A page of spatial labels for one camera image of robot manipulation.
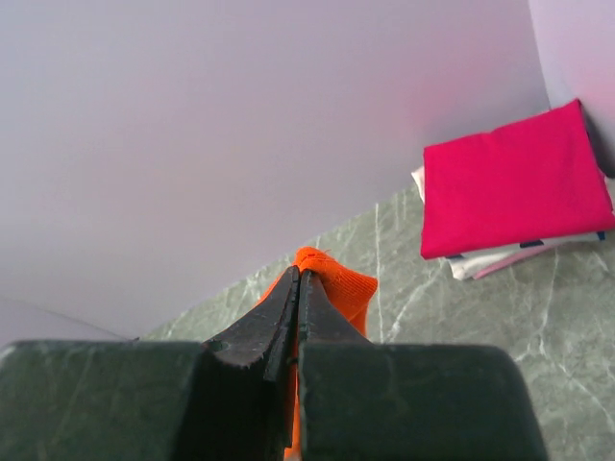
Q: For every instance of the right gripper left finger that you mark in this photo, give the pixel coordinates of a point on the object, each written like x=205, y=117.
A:
x=249, y=391

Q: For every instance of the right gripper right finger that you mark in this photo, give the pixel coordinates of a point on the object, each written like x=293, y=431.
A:
x=329, y=350

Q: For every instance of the orange t shirt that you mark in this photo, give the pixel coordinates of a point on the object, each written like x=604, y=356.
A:
x=349, y=292

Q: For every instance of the folded white t shirt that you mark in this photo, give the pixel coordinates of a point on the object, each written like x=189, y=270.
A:
x=480, y=264

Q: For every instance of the folded magenta t shirt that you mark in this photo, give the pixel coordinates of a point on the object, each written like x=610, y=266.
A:
x=556, y=139

